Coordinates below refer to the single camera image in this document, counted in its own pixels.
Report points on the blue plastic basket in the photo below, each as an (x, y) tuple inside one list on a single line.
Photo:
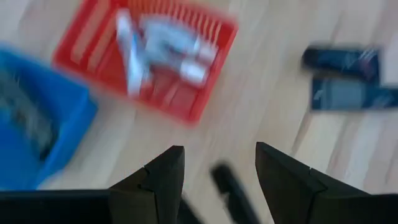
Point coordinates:
[(74, 124)]

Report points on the dark blue cosmetic tube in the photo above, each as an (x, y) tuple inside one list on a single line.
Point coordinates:
[(342, 62), (351, 95)]

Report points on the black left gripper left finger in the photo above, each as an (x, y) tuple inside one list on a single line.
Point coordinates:
[(164, 186)]

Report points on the red plastic basket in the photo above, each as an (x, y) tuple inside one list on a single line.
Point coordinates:
[(202, 99)]

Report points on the black plastic comb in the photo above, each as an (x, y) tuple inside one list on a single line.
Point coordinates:
[(233, 189), (28, 115)]

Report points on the white toothpaste tube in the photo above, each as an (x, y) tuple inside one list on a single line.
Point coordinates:
[(192, 72), (174, 34), (132, 62)]

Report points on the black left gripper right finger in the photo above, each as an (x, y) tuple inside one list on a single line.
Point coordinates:
[(289, 193)]

